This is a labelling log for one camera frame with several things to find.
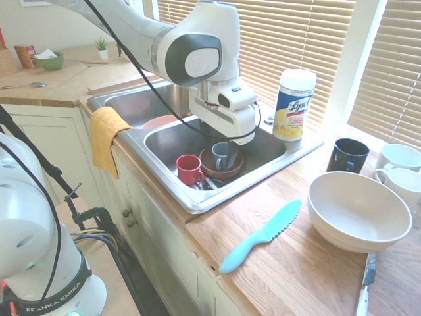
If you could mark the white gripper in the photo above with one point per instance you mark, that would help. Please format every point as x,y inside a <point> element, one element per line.
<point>237,123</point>

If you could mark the teal plastic serrated knife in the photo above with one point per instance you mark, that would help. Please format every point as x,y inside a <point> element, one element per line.
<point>260,237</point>

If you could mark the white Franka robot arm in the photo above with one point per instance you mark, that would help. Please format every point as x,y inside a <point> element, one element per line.
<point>197,39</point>

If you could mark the metal sink strainer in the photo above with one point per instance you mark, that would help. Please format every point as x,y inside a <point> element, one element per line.
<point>210,184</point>

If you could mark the stainless steel double sink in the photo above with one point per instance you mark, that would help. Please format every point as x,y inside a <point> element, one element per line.
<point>171,138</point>

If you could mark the cream sink base cabinet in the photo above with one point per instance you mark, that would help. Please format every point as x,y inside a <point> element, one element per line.
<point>164,250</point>

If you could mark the grey blue mug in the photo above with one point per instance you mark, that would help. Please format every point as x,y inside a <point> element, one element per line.
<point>219,153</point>

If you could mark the brown ceramic bowl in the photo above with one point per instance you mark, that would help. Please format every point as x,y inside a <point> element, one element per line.
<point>230,170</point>

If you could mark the red mug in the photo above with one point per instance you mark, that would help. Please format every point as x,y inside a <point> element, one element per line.
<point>189,169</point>

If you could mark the chrome faucet base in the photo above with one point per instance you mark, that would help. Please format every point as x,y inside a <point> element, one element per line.
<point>269,120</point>

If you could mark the pink plate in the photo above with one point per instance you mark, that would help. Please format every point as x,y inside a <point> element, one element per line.
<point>158,121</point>

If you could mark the Lysol wipes canister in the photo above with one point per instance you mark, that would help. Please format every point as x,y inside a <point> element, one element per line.
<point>294,105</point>

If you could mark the round brass cabinet knob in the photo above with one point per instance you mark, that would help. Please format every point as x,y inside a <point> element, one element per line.
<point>131,224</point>
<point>127,213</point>

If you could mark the yellow dish cloth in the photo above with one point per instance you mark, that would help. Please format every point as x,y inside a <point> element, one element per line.
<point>105,138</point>

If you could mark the black mug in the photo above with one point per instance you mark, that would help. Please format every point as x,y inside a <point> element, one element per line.
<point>347,158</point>

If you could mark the wide beige window blind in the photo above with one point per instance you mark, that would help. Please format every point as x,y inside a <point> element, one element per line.
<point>289,39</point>

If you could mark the black metal clamp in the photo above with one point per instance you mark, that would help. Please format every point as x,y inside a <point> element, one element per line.
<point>95,214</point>

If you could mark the large white bowl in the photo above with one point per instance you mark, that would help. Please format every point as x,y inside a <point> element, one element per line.
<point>358,210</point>

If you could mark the spiky plant in white pot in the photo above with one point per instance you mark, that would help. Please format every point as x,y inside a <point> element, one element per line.
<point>102,52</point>

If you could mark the brown robot mounting table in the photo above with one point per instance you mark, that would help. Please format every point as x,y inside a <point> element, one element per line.
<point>108,283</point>

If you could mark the white mug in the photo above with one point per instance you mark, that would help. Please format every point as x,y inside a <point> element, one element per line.
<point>398,158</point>
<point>404,187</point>

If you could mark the narrow beige window blind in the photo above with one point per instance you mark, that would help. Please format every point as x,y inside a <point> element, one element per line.
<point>391,72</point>

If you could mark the green bowl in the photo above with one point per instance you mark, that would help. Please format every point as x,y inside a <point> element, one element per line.
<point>49,63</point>

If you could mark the metal spoon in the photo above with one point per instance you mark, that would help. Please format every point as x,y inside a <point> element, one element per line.
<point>37,84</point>

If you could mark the white crumpled paper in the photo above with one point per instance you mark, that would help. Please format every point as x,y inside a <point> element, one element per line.
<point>46,53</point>

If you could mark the orange cardboard box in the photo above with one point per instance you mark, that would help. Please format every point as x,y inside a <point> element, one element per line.
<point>24,56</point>

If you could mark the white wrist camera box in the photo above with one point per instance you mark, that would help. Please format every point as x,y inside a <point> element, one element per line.
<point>238,97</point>

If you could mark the black camera stand leg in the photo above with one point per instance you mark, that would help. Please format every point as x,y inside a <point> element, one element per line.
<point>33,148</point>

